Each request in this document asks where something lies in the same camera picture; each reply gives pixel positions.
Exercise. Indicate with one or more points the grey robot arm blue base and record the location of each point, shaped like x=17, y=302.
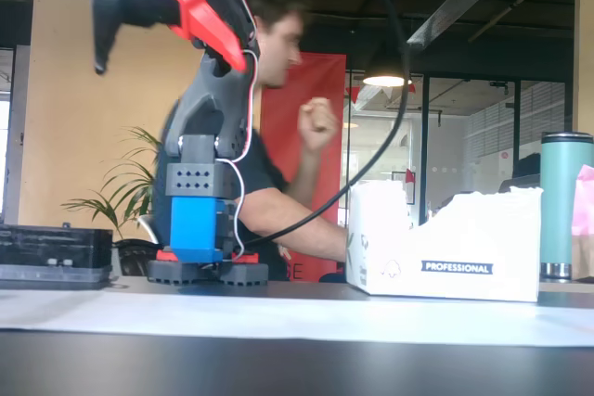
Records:
x=204, y=104

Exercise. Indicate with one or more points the teal insulated bottle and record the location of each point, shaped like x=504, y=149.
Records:
x=564, y=201

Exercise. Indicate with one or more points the potted palm plant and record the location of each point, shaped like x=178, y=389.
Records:
x=134, y=257

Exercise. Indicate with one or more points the small pendant lamp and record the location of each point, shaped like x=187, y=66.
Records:
x=383, y=80

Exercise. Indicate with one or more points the brown paper bag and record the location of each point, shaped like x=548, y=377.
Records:
x=584, y=257

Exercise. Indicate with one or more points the white paper sheet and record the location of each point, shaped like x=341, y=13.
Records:
x=232, y=315

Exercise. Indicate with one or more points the man in black t-shirt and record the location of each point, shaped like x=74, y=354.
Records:
x=260, y=173

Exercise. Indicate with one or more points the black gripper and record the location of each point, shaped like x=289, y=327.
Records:
x=139, y=8

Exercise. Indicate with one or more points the white cardboard carton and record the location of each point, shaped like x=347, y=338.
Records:
x=464, y=247

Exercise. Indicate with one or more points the black plastic case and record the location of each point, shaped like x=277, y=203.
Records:
x=51, y=247

